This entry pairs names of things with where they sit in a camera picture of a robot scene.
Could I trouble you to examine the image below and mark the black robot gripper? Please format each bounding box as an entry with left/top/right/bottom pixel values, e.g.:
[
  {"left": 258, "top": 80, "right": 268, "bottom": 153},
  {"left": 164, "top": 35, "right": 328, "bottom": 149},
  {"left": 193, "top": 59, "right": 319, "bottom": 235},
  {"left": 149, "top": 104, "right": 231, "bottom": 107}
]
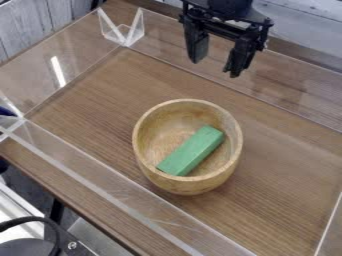
[{"left": 179, "top": 0, "right": 274, "bottom": 78}]

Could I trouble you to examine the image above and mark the green rectangular block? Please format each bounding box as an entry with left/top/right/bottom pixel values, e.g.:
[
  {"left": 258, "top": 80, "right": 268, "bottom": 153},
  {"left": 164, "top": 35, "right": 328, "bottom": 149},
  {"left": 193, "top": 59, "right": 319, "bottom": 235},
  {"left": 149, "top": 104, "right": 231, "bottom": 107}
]
[{"left": 156, "top": 125, "right": 224, "bottom": 176}]

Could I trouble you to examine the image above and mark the brown wooden bowl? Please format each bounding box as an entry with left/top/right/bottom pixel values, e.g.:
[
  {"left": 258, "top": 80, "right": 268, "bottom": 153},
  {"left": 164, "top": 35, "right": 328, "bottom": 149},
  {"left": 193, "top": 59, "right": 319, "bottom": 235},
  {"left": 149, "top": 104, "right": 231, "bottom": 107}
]
[{"left": 132, "top": 99, "right": 243, "bottom": 195}]

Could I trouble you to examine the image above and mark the black table leg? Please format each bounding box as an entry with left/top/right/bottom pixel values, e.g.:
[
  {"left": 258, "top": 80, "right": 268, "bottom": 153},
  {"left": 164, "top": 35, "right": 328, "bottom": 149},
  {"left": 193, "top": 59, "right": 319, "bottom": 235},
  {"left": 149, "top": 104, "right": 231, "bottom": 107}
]
[{"left": 49, "top": 199, "right": 64, "bottom": 224}]

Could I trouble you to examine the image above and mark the metal plate with screw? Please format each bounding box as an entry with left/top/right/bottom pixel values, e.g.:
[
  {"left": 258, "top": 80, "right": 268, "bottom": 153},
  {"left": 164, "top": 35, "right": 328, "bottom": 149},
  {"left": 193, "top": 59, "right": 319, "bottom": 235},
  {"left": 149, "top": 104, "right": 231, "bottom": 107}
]
[{"left": 59, "top": 231, "right": 97, "bottom": 256}]

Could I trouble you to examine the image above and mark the clear acrylic front wall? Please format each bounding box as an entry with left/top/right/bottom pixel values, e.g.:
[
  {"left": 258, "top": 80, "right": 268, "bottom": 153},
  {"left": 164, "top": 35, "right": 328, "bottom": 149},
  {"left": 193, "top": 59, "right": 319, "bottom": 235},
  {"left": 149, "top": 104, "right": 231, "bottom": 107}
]
[{"left": 0, "top": 119, "right": 256, "bottom": 256}]

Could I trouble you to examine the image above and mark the black cable loop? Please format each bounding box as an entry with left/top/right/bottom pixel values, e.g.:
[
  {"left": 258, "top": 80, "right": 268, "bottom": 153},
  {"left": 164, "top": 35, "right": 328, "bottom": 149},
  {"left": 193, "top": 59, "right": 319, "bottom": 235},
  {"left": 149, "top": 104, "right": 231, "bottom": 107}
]
[{"left": 0, "top": 215, "right": 63, "bottom": 256}]

